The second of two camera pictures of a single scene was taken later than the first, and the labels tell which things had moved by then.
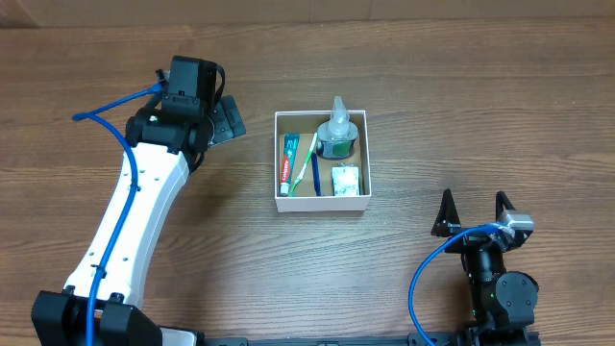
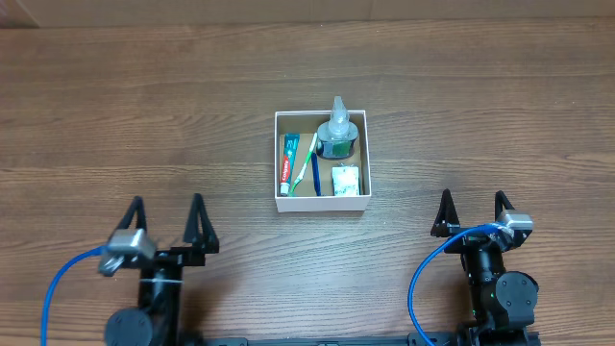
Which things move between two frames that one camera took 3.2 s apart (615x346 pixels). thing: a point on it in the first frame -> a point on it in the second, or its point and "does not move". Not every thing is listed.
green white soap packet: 346,180 does not move
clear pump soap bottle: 336,137 does not move
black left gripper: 229,123 -> 174,255
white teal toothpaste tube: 288,161 does not move
